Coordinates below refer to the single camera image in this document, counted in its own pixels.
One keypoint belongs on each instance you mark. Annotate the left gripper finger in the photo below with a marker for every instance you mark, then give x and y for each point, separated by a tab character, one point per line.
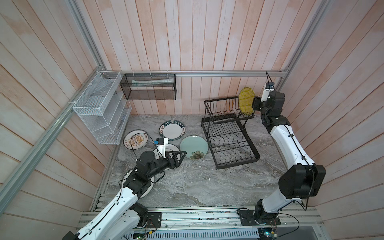
177	156
177	163

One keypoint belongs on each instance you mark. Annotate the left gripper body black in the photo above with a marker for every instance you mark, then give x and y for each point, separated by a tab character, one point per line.
161	165

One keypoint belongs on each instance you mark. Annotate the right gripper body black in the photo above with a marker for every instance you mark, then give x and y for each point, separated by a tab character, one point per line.
257	104

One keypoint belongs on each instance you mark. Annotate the yellow woven round plate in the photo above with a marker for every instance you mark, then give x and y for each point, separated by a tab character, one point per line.
246	97

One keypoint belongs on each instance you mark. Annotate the mint green flower plate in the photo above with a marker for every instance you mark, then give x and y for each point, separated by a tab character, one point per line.
195	146

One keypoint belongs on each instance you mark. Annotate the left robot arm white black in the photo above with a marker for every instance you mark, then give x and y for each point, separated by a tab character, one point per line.
123	213

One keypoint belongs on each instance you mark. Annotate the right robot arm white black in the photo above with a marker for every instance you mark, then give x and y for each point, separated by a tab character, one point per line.
303	178

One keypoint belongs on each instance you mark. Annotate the black two-tier dish rack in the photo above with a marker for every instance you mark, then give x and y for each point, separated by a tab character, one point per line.
224	127

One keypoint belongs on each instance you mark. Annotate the white plate dark rim characters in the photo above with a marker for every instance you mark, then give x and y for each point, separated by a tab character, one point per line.
169	148

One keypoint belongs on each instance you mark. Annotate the white plate green lettered rim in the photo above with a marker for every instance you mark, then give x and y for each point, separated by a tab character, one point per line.
173	130

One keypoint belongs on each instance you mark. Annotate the far orange sunburst plate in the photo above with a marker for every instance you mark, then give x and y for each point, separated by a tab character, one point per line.
135	139

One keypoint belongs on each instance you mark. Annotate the orange sunburst plate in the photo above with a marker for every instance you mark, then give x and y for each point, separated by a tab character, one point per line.
139	183
135	139

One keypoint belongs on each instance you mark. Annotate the near orange sunburst plate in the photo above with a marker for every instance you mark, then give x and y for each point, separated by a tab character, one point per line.
139	183

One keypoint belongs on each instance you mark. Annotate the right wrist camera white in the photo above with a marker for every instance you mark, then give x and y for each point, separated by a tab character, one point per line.
269	87

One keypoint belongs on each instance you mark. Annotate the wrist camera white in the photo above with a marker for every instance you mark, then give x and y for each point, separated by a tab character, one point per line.
161	144
269	87

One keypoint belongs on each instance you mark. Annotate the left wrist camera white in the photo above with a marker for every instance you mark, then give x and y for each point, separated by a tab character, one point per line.
161	144

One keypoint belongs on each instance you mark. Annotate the right aluminium frame post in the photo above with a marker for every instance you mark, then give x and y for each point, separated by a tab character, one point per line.
296	27

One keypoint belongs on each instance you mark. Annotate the horizontal aluminium frame bar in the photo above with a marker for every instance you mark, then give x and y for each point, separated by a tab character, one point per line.
227	73

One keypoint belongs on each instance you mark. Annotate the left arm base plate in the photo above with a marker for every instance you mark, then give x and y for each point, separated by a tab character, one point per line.
150	220

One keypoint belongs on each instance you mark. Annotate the black mesh wall basket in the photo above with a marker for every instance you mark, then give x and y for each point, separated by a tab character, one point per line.
149	87

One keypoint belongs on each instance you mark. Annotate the aluminium mounting rail base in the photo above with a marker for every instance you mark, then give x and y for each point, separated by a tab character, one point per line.
219	222

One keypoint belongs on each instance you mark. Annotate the white wire mesh shelf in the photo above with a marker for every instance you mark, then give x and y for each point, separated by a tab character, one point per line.
102	109

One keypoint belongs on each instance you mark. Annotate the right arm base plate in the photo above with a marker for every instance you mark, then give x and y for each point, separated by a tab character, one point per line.
247	218

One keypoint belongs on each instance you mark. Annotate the left aluminium frame bar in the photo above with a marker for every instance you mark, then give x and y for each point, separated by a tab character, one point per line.
20	175

